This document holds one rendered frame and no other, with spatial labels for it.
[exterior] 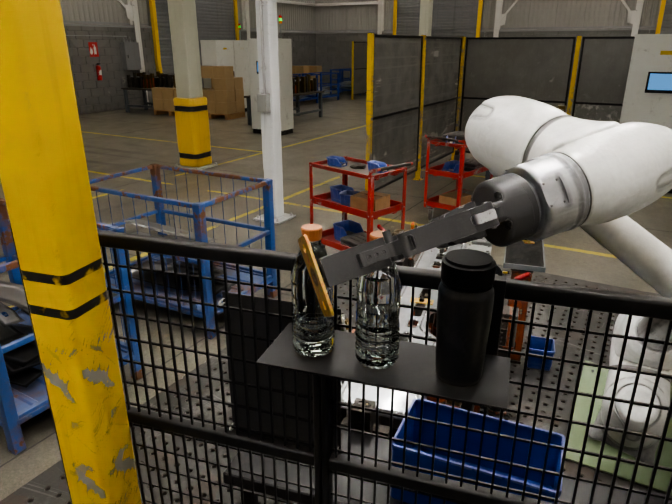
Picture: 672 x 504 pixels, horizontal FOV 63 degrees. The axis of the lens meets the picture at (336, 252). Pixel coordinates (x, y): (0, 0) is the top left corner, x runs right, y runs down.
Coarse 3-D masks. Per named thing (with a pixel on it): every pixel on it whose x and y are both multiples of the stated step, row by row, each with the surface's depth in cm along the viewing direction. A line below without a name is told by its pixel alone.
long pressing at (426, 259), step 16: (432, 256) 241; (416, 288) 209; (416, 304) 197; (400, 320) 185; (416, 320) 185; (432, 336) 174; (352, 384) 150; (352, 400) 143; (384, 400) 143; (400, 400) 143; (384, 416) 139
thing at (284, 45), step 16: (256, 48) 1166; (288, 48) 1172; (256, 64) 1176; (288, 64) 1182; (256, 80) 1191; (288, 80) 1193; (256, 96) 1204; (288, 96) 1203; (256, 112) 1217; (288, 112) 1213; (256, 128) 1232; (288, 128) 1224
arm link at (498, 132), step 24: (504, 96) 77; (480, 120) 76; (504, 120) 72; (528, 120) 69; (480, 144) 75; (504, 144) 71; (528, 144) 68; (504, 168) 72; (624, 216) 81; (600, 240) 83; (624, 240) 81; (648, 240) 80; (648, 264) 81
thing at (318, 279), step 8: (304, 240) 53; (304, 248) 55; (304, 256) 56; (312, 256) 53; (312, 264) 53; (312, 272) 54; (320, 272) 54; (312, 280) 56; (320, 280) 52; (320, 288) 53; (320, 296) 54; (328, 296) 52; (320, 304) 56; (328, 304) 52; (328, 312) 53
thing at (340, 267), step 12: (372, 240) 55; (348, 252) 54; (360, 252) 54; (324, 264) 53; (336, 264) 53; (348, 264) 54; (372, 264) 54; (384, 264) 55; (324, 276) 53; (336, 276) 53; (348, 276) 54; (360, 276) 54
